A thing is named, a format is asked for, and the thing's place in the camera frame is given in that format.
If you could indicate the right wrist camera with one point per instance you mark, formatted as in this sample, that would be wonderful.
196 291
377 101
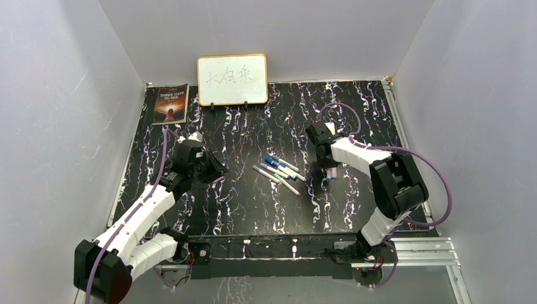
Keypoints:
331 127

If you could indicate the white marker dark blue cap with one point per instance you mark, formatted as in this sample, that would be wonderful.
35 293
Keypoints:
281 167

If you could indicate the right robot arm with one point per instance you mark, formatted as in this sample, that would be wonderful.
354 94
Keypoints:
397 185

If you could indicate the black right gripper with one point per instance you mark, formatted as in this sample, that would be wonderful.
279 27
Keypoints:
323 164

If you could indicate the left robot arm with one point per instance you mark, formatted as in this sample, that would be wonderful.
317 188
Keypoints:
106 267

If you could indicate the pink highlighter cap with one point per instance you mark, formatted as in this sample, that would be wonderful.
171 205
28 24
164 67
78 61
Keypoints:
219 179

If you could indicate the black base frame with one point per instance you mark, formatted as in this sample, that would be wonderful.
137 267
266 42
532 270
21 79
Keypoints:
285 255

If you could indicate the book three days to see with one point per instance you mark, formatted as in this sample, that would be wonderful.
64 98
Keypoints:
171 105

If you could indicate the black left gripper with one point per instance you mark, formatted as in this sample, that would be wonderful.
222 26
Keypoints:
217 170

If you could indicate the pink highlighter body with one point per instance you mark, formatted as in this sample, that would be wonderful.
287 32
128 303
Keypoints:
331 173

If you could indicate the small whiteboard orange frame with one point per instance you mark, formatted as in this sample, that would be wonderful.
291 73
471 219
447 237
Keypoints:
232 80

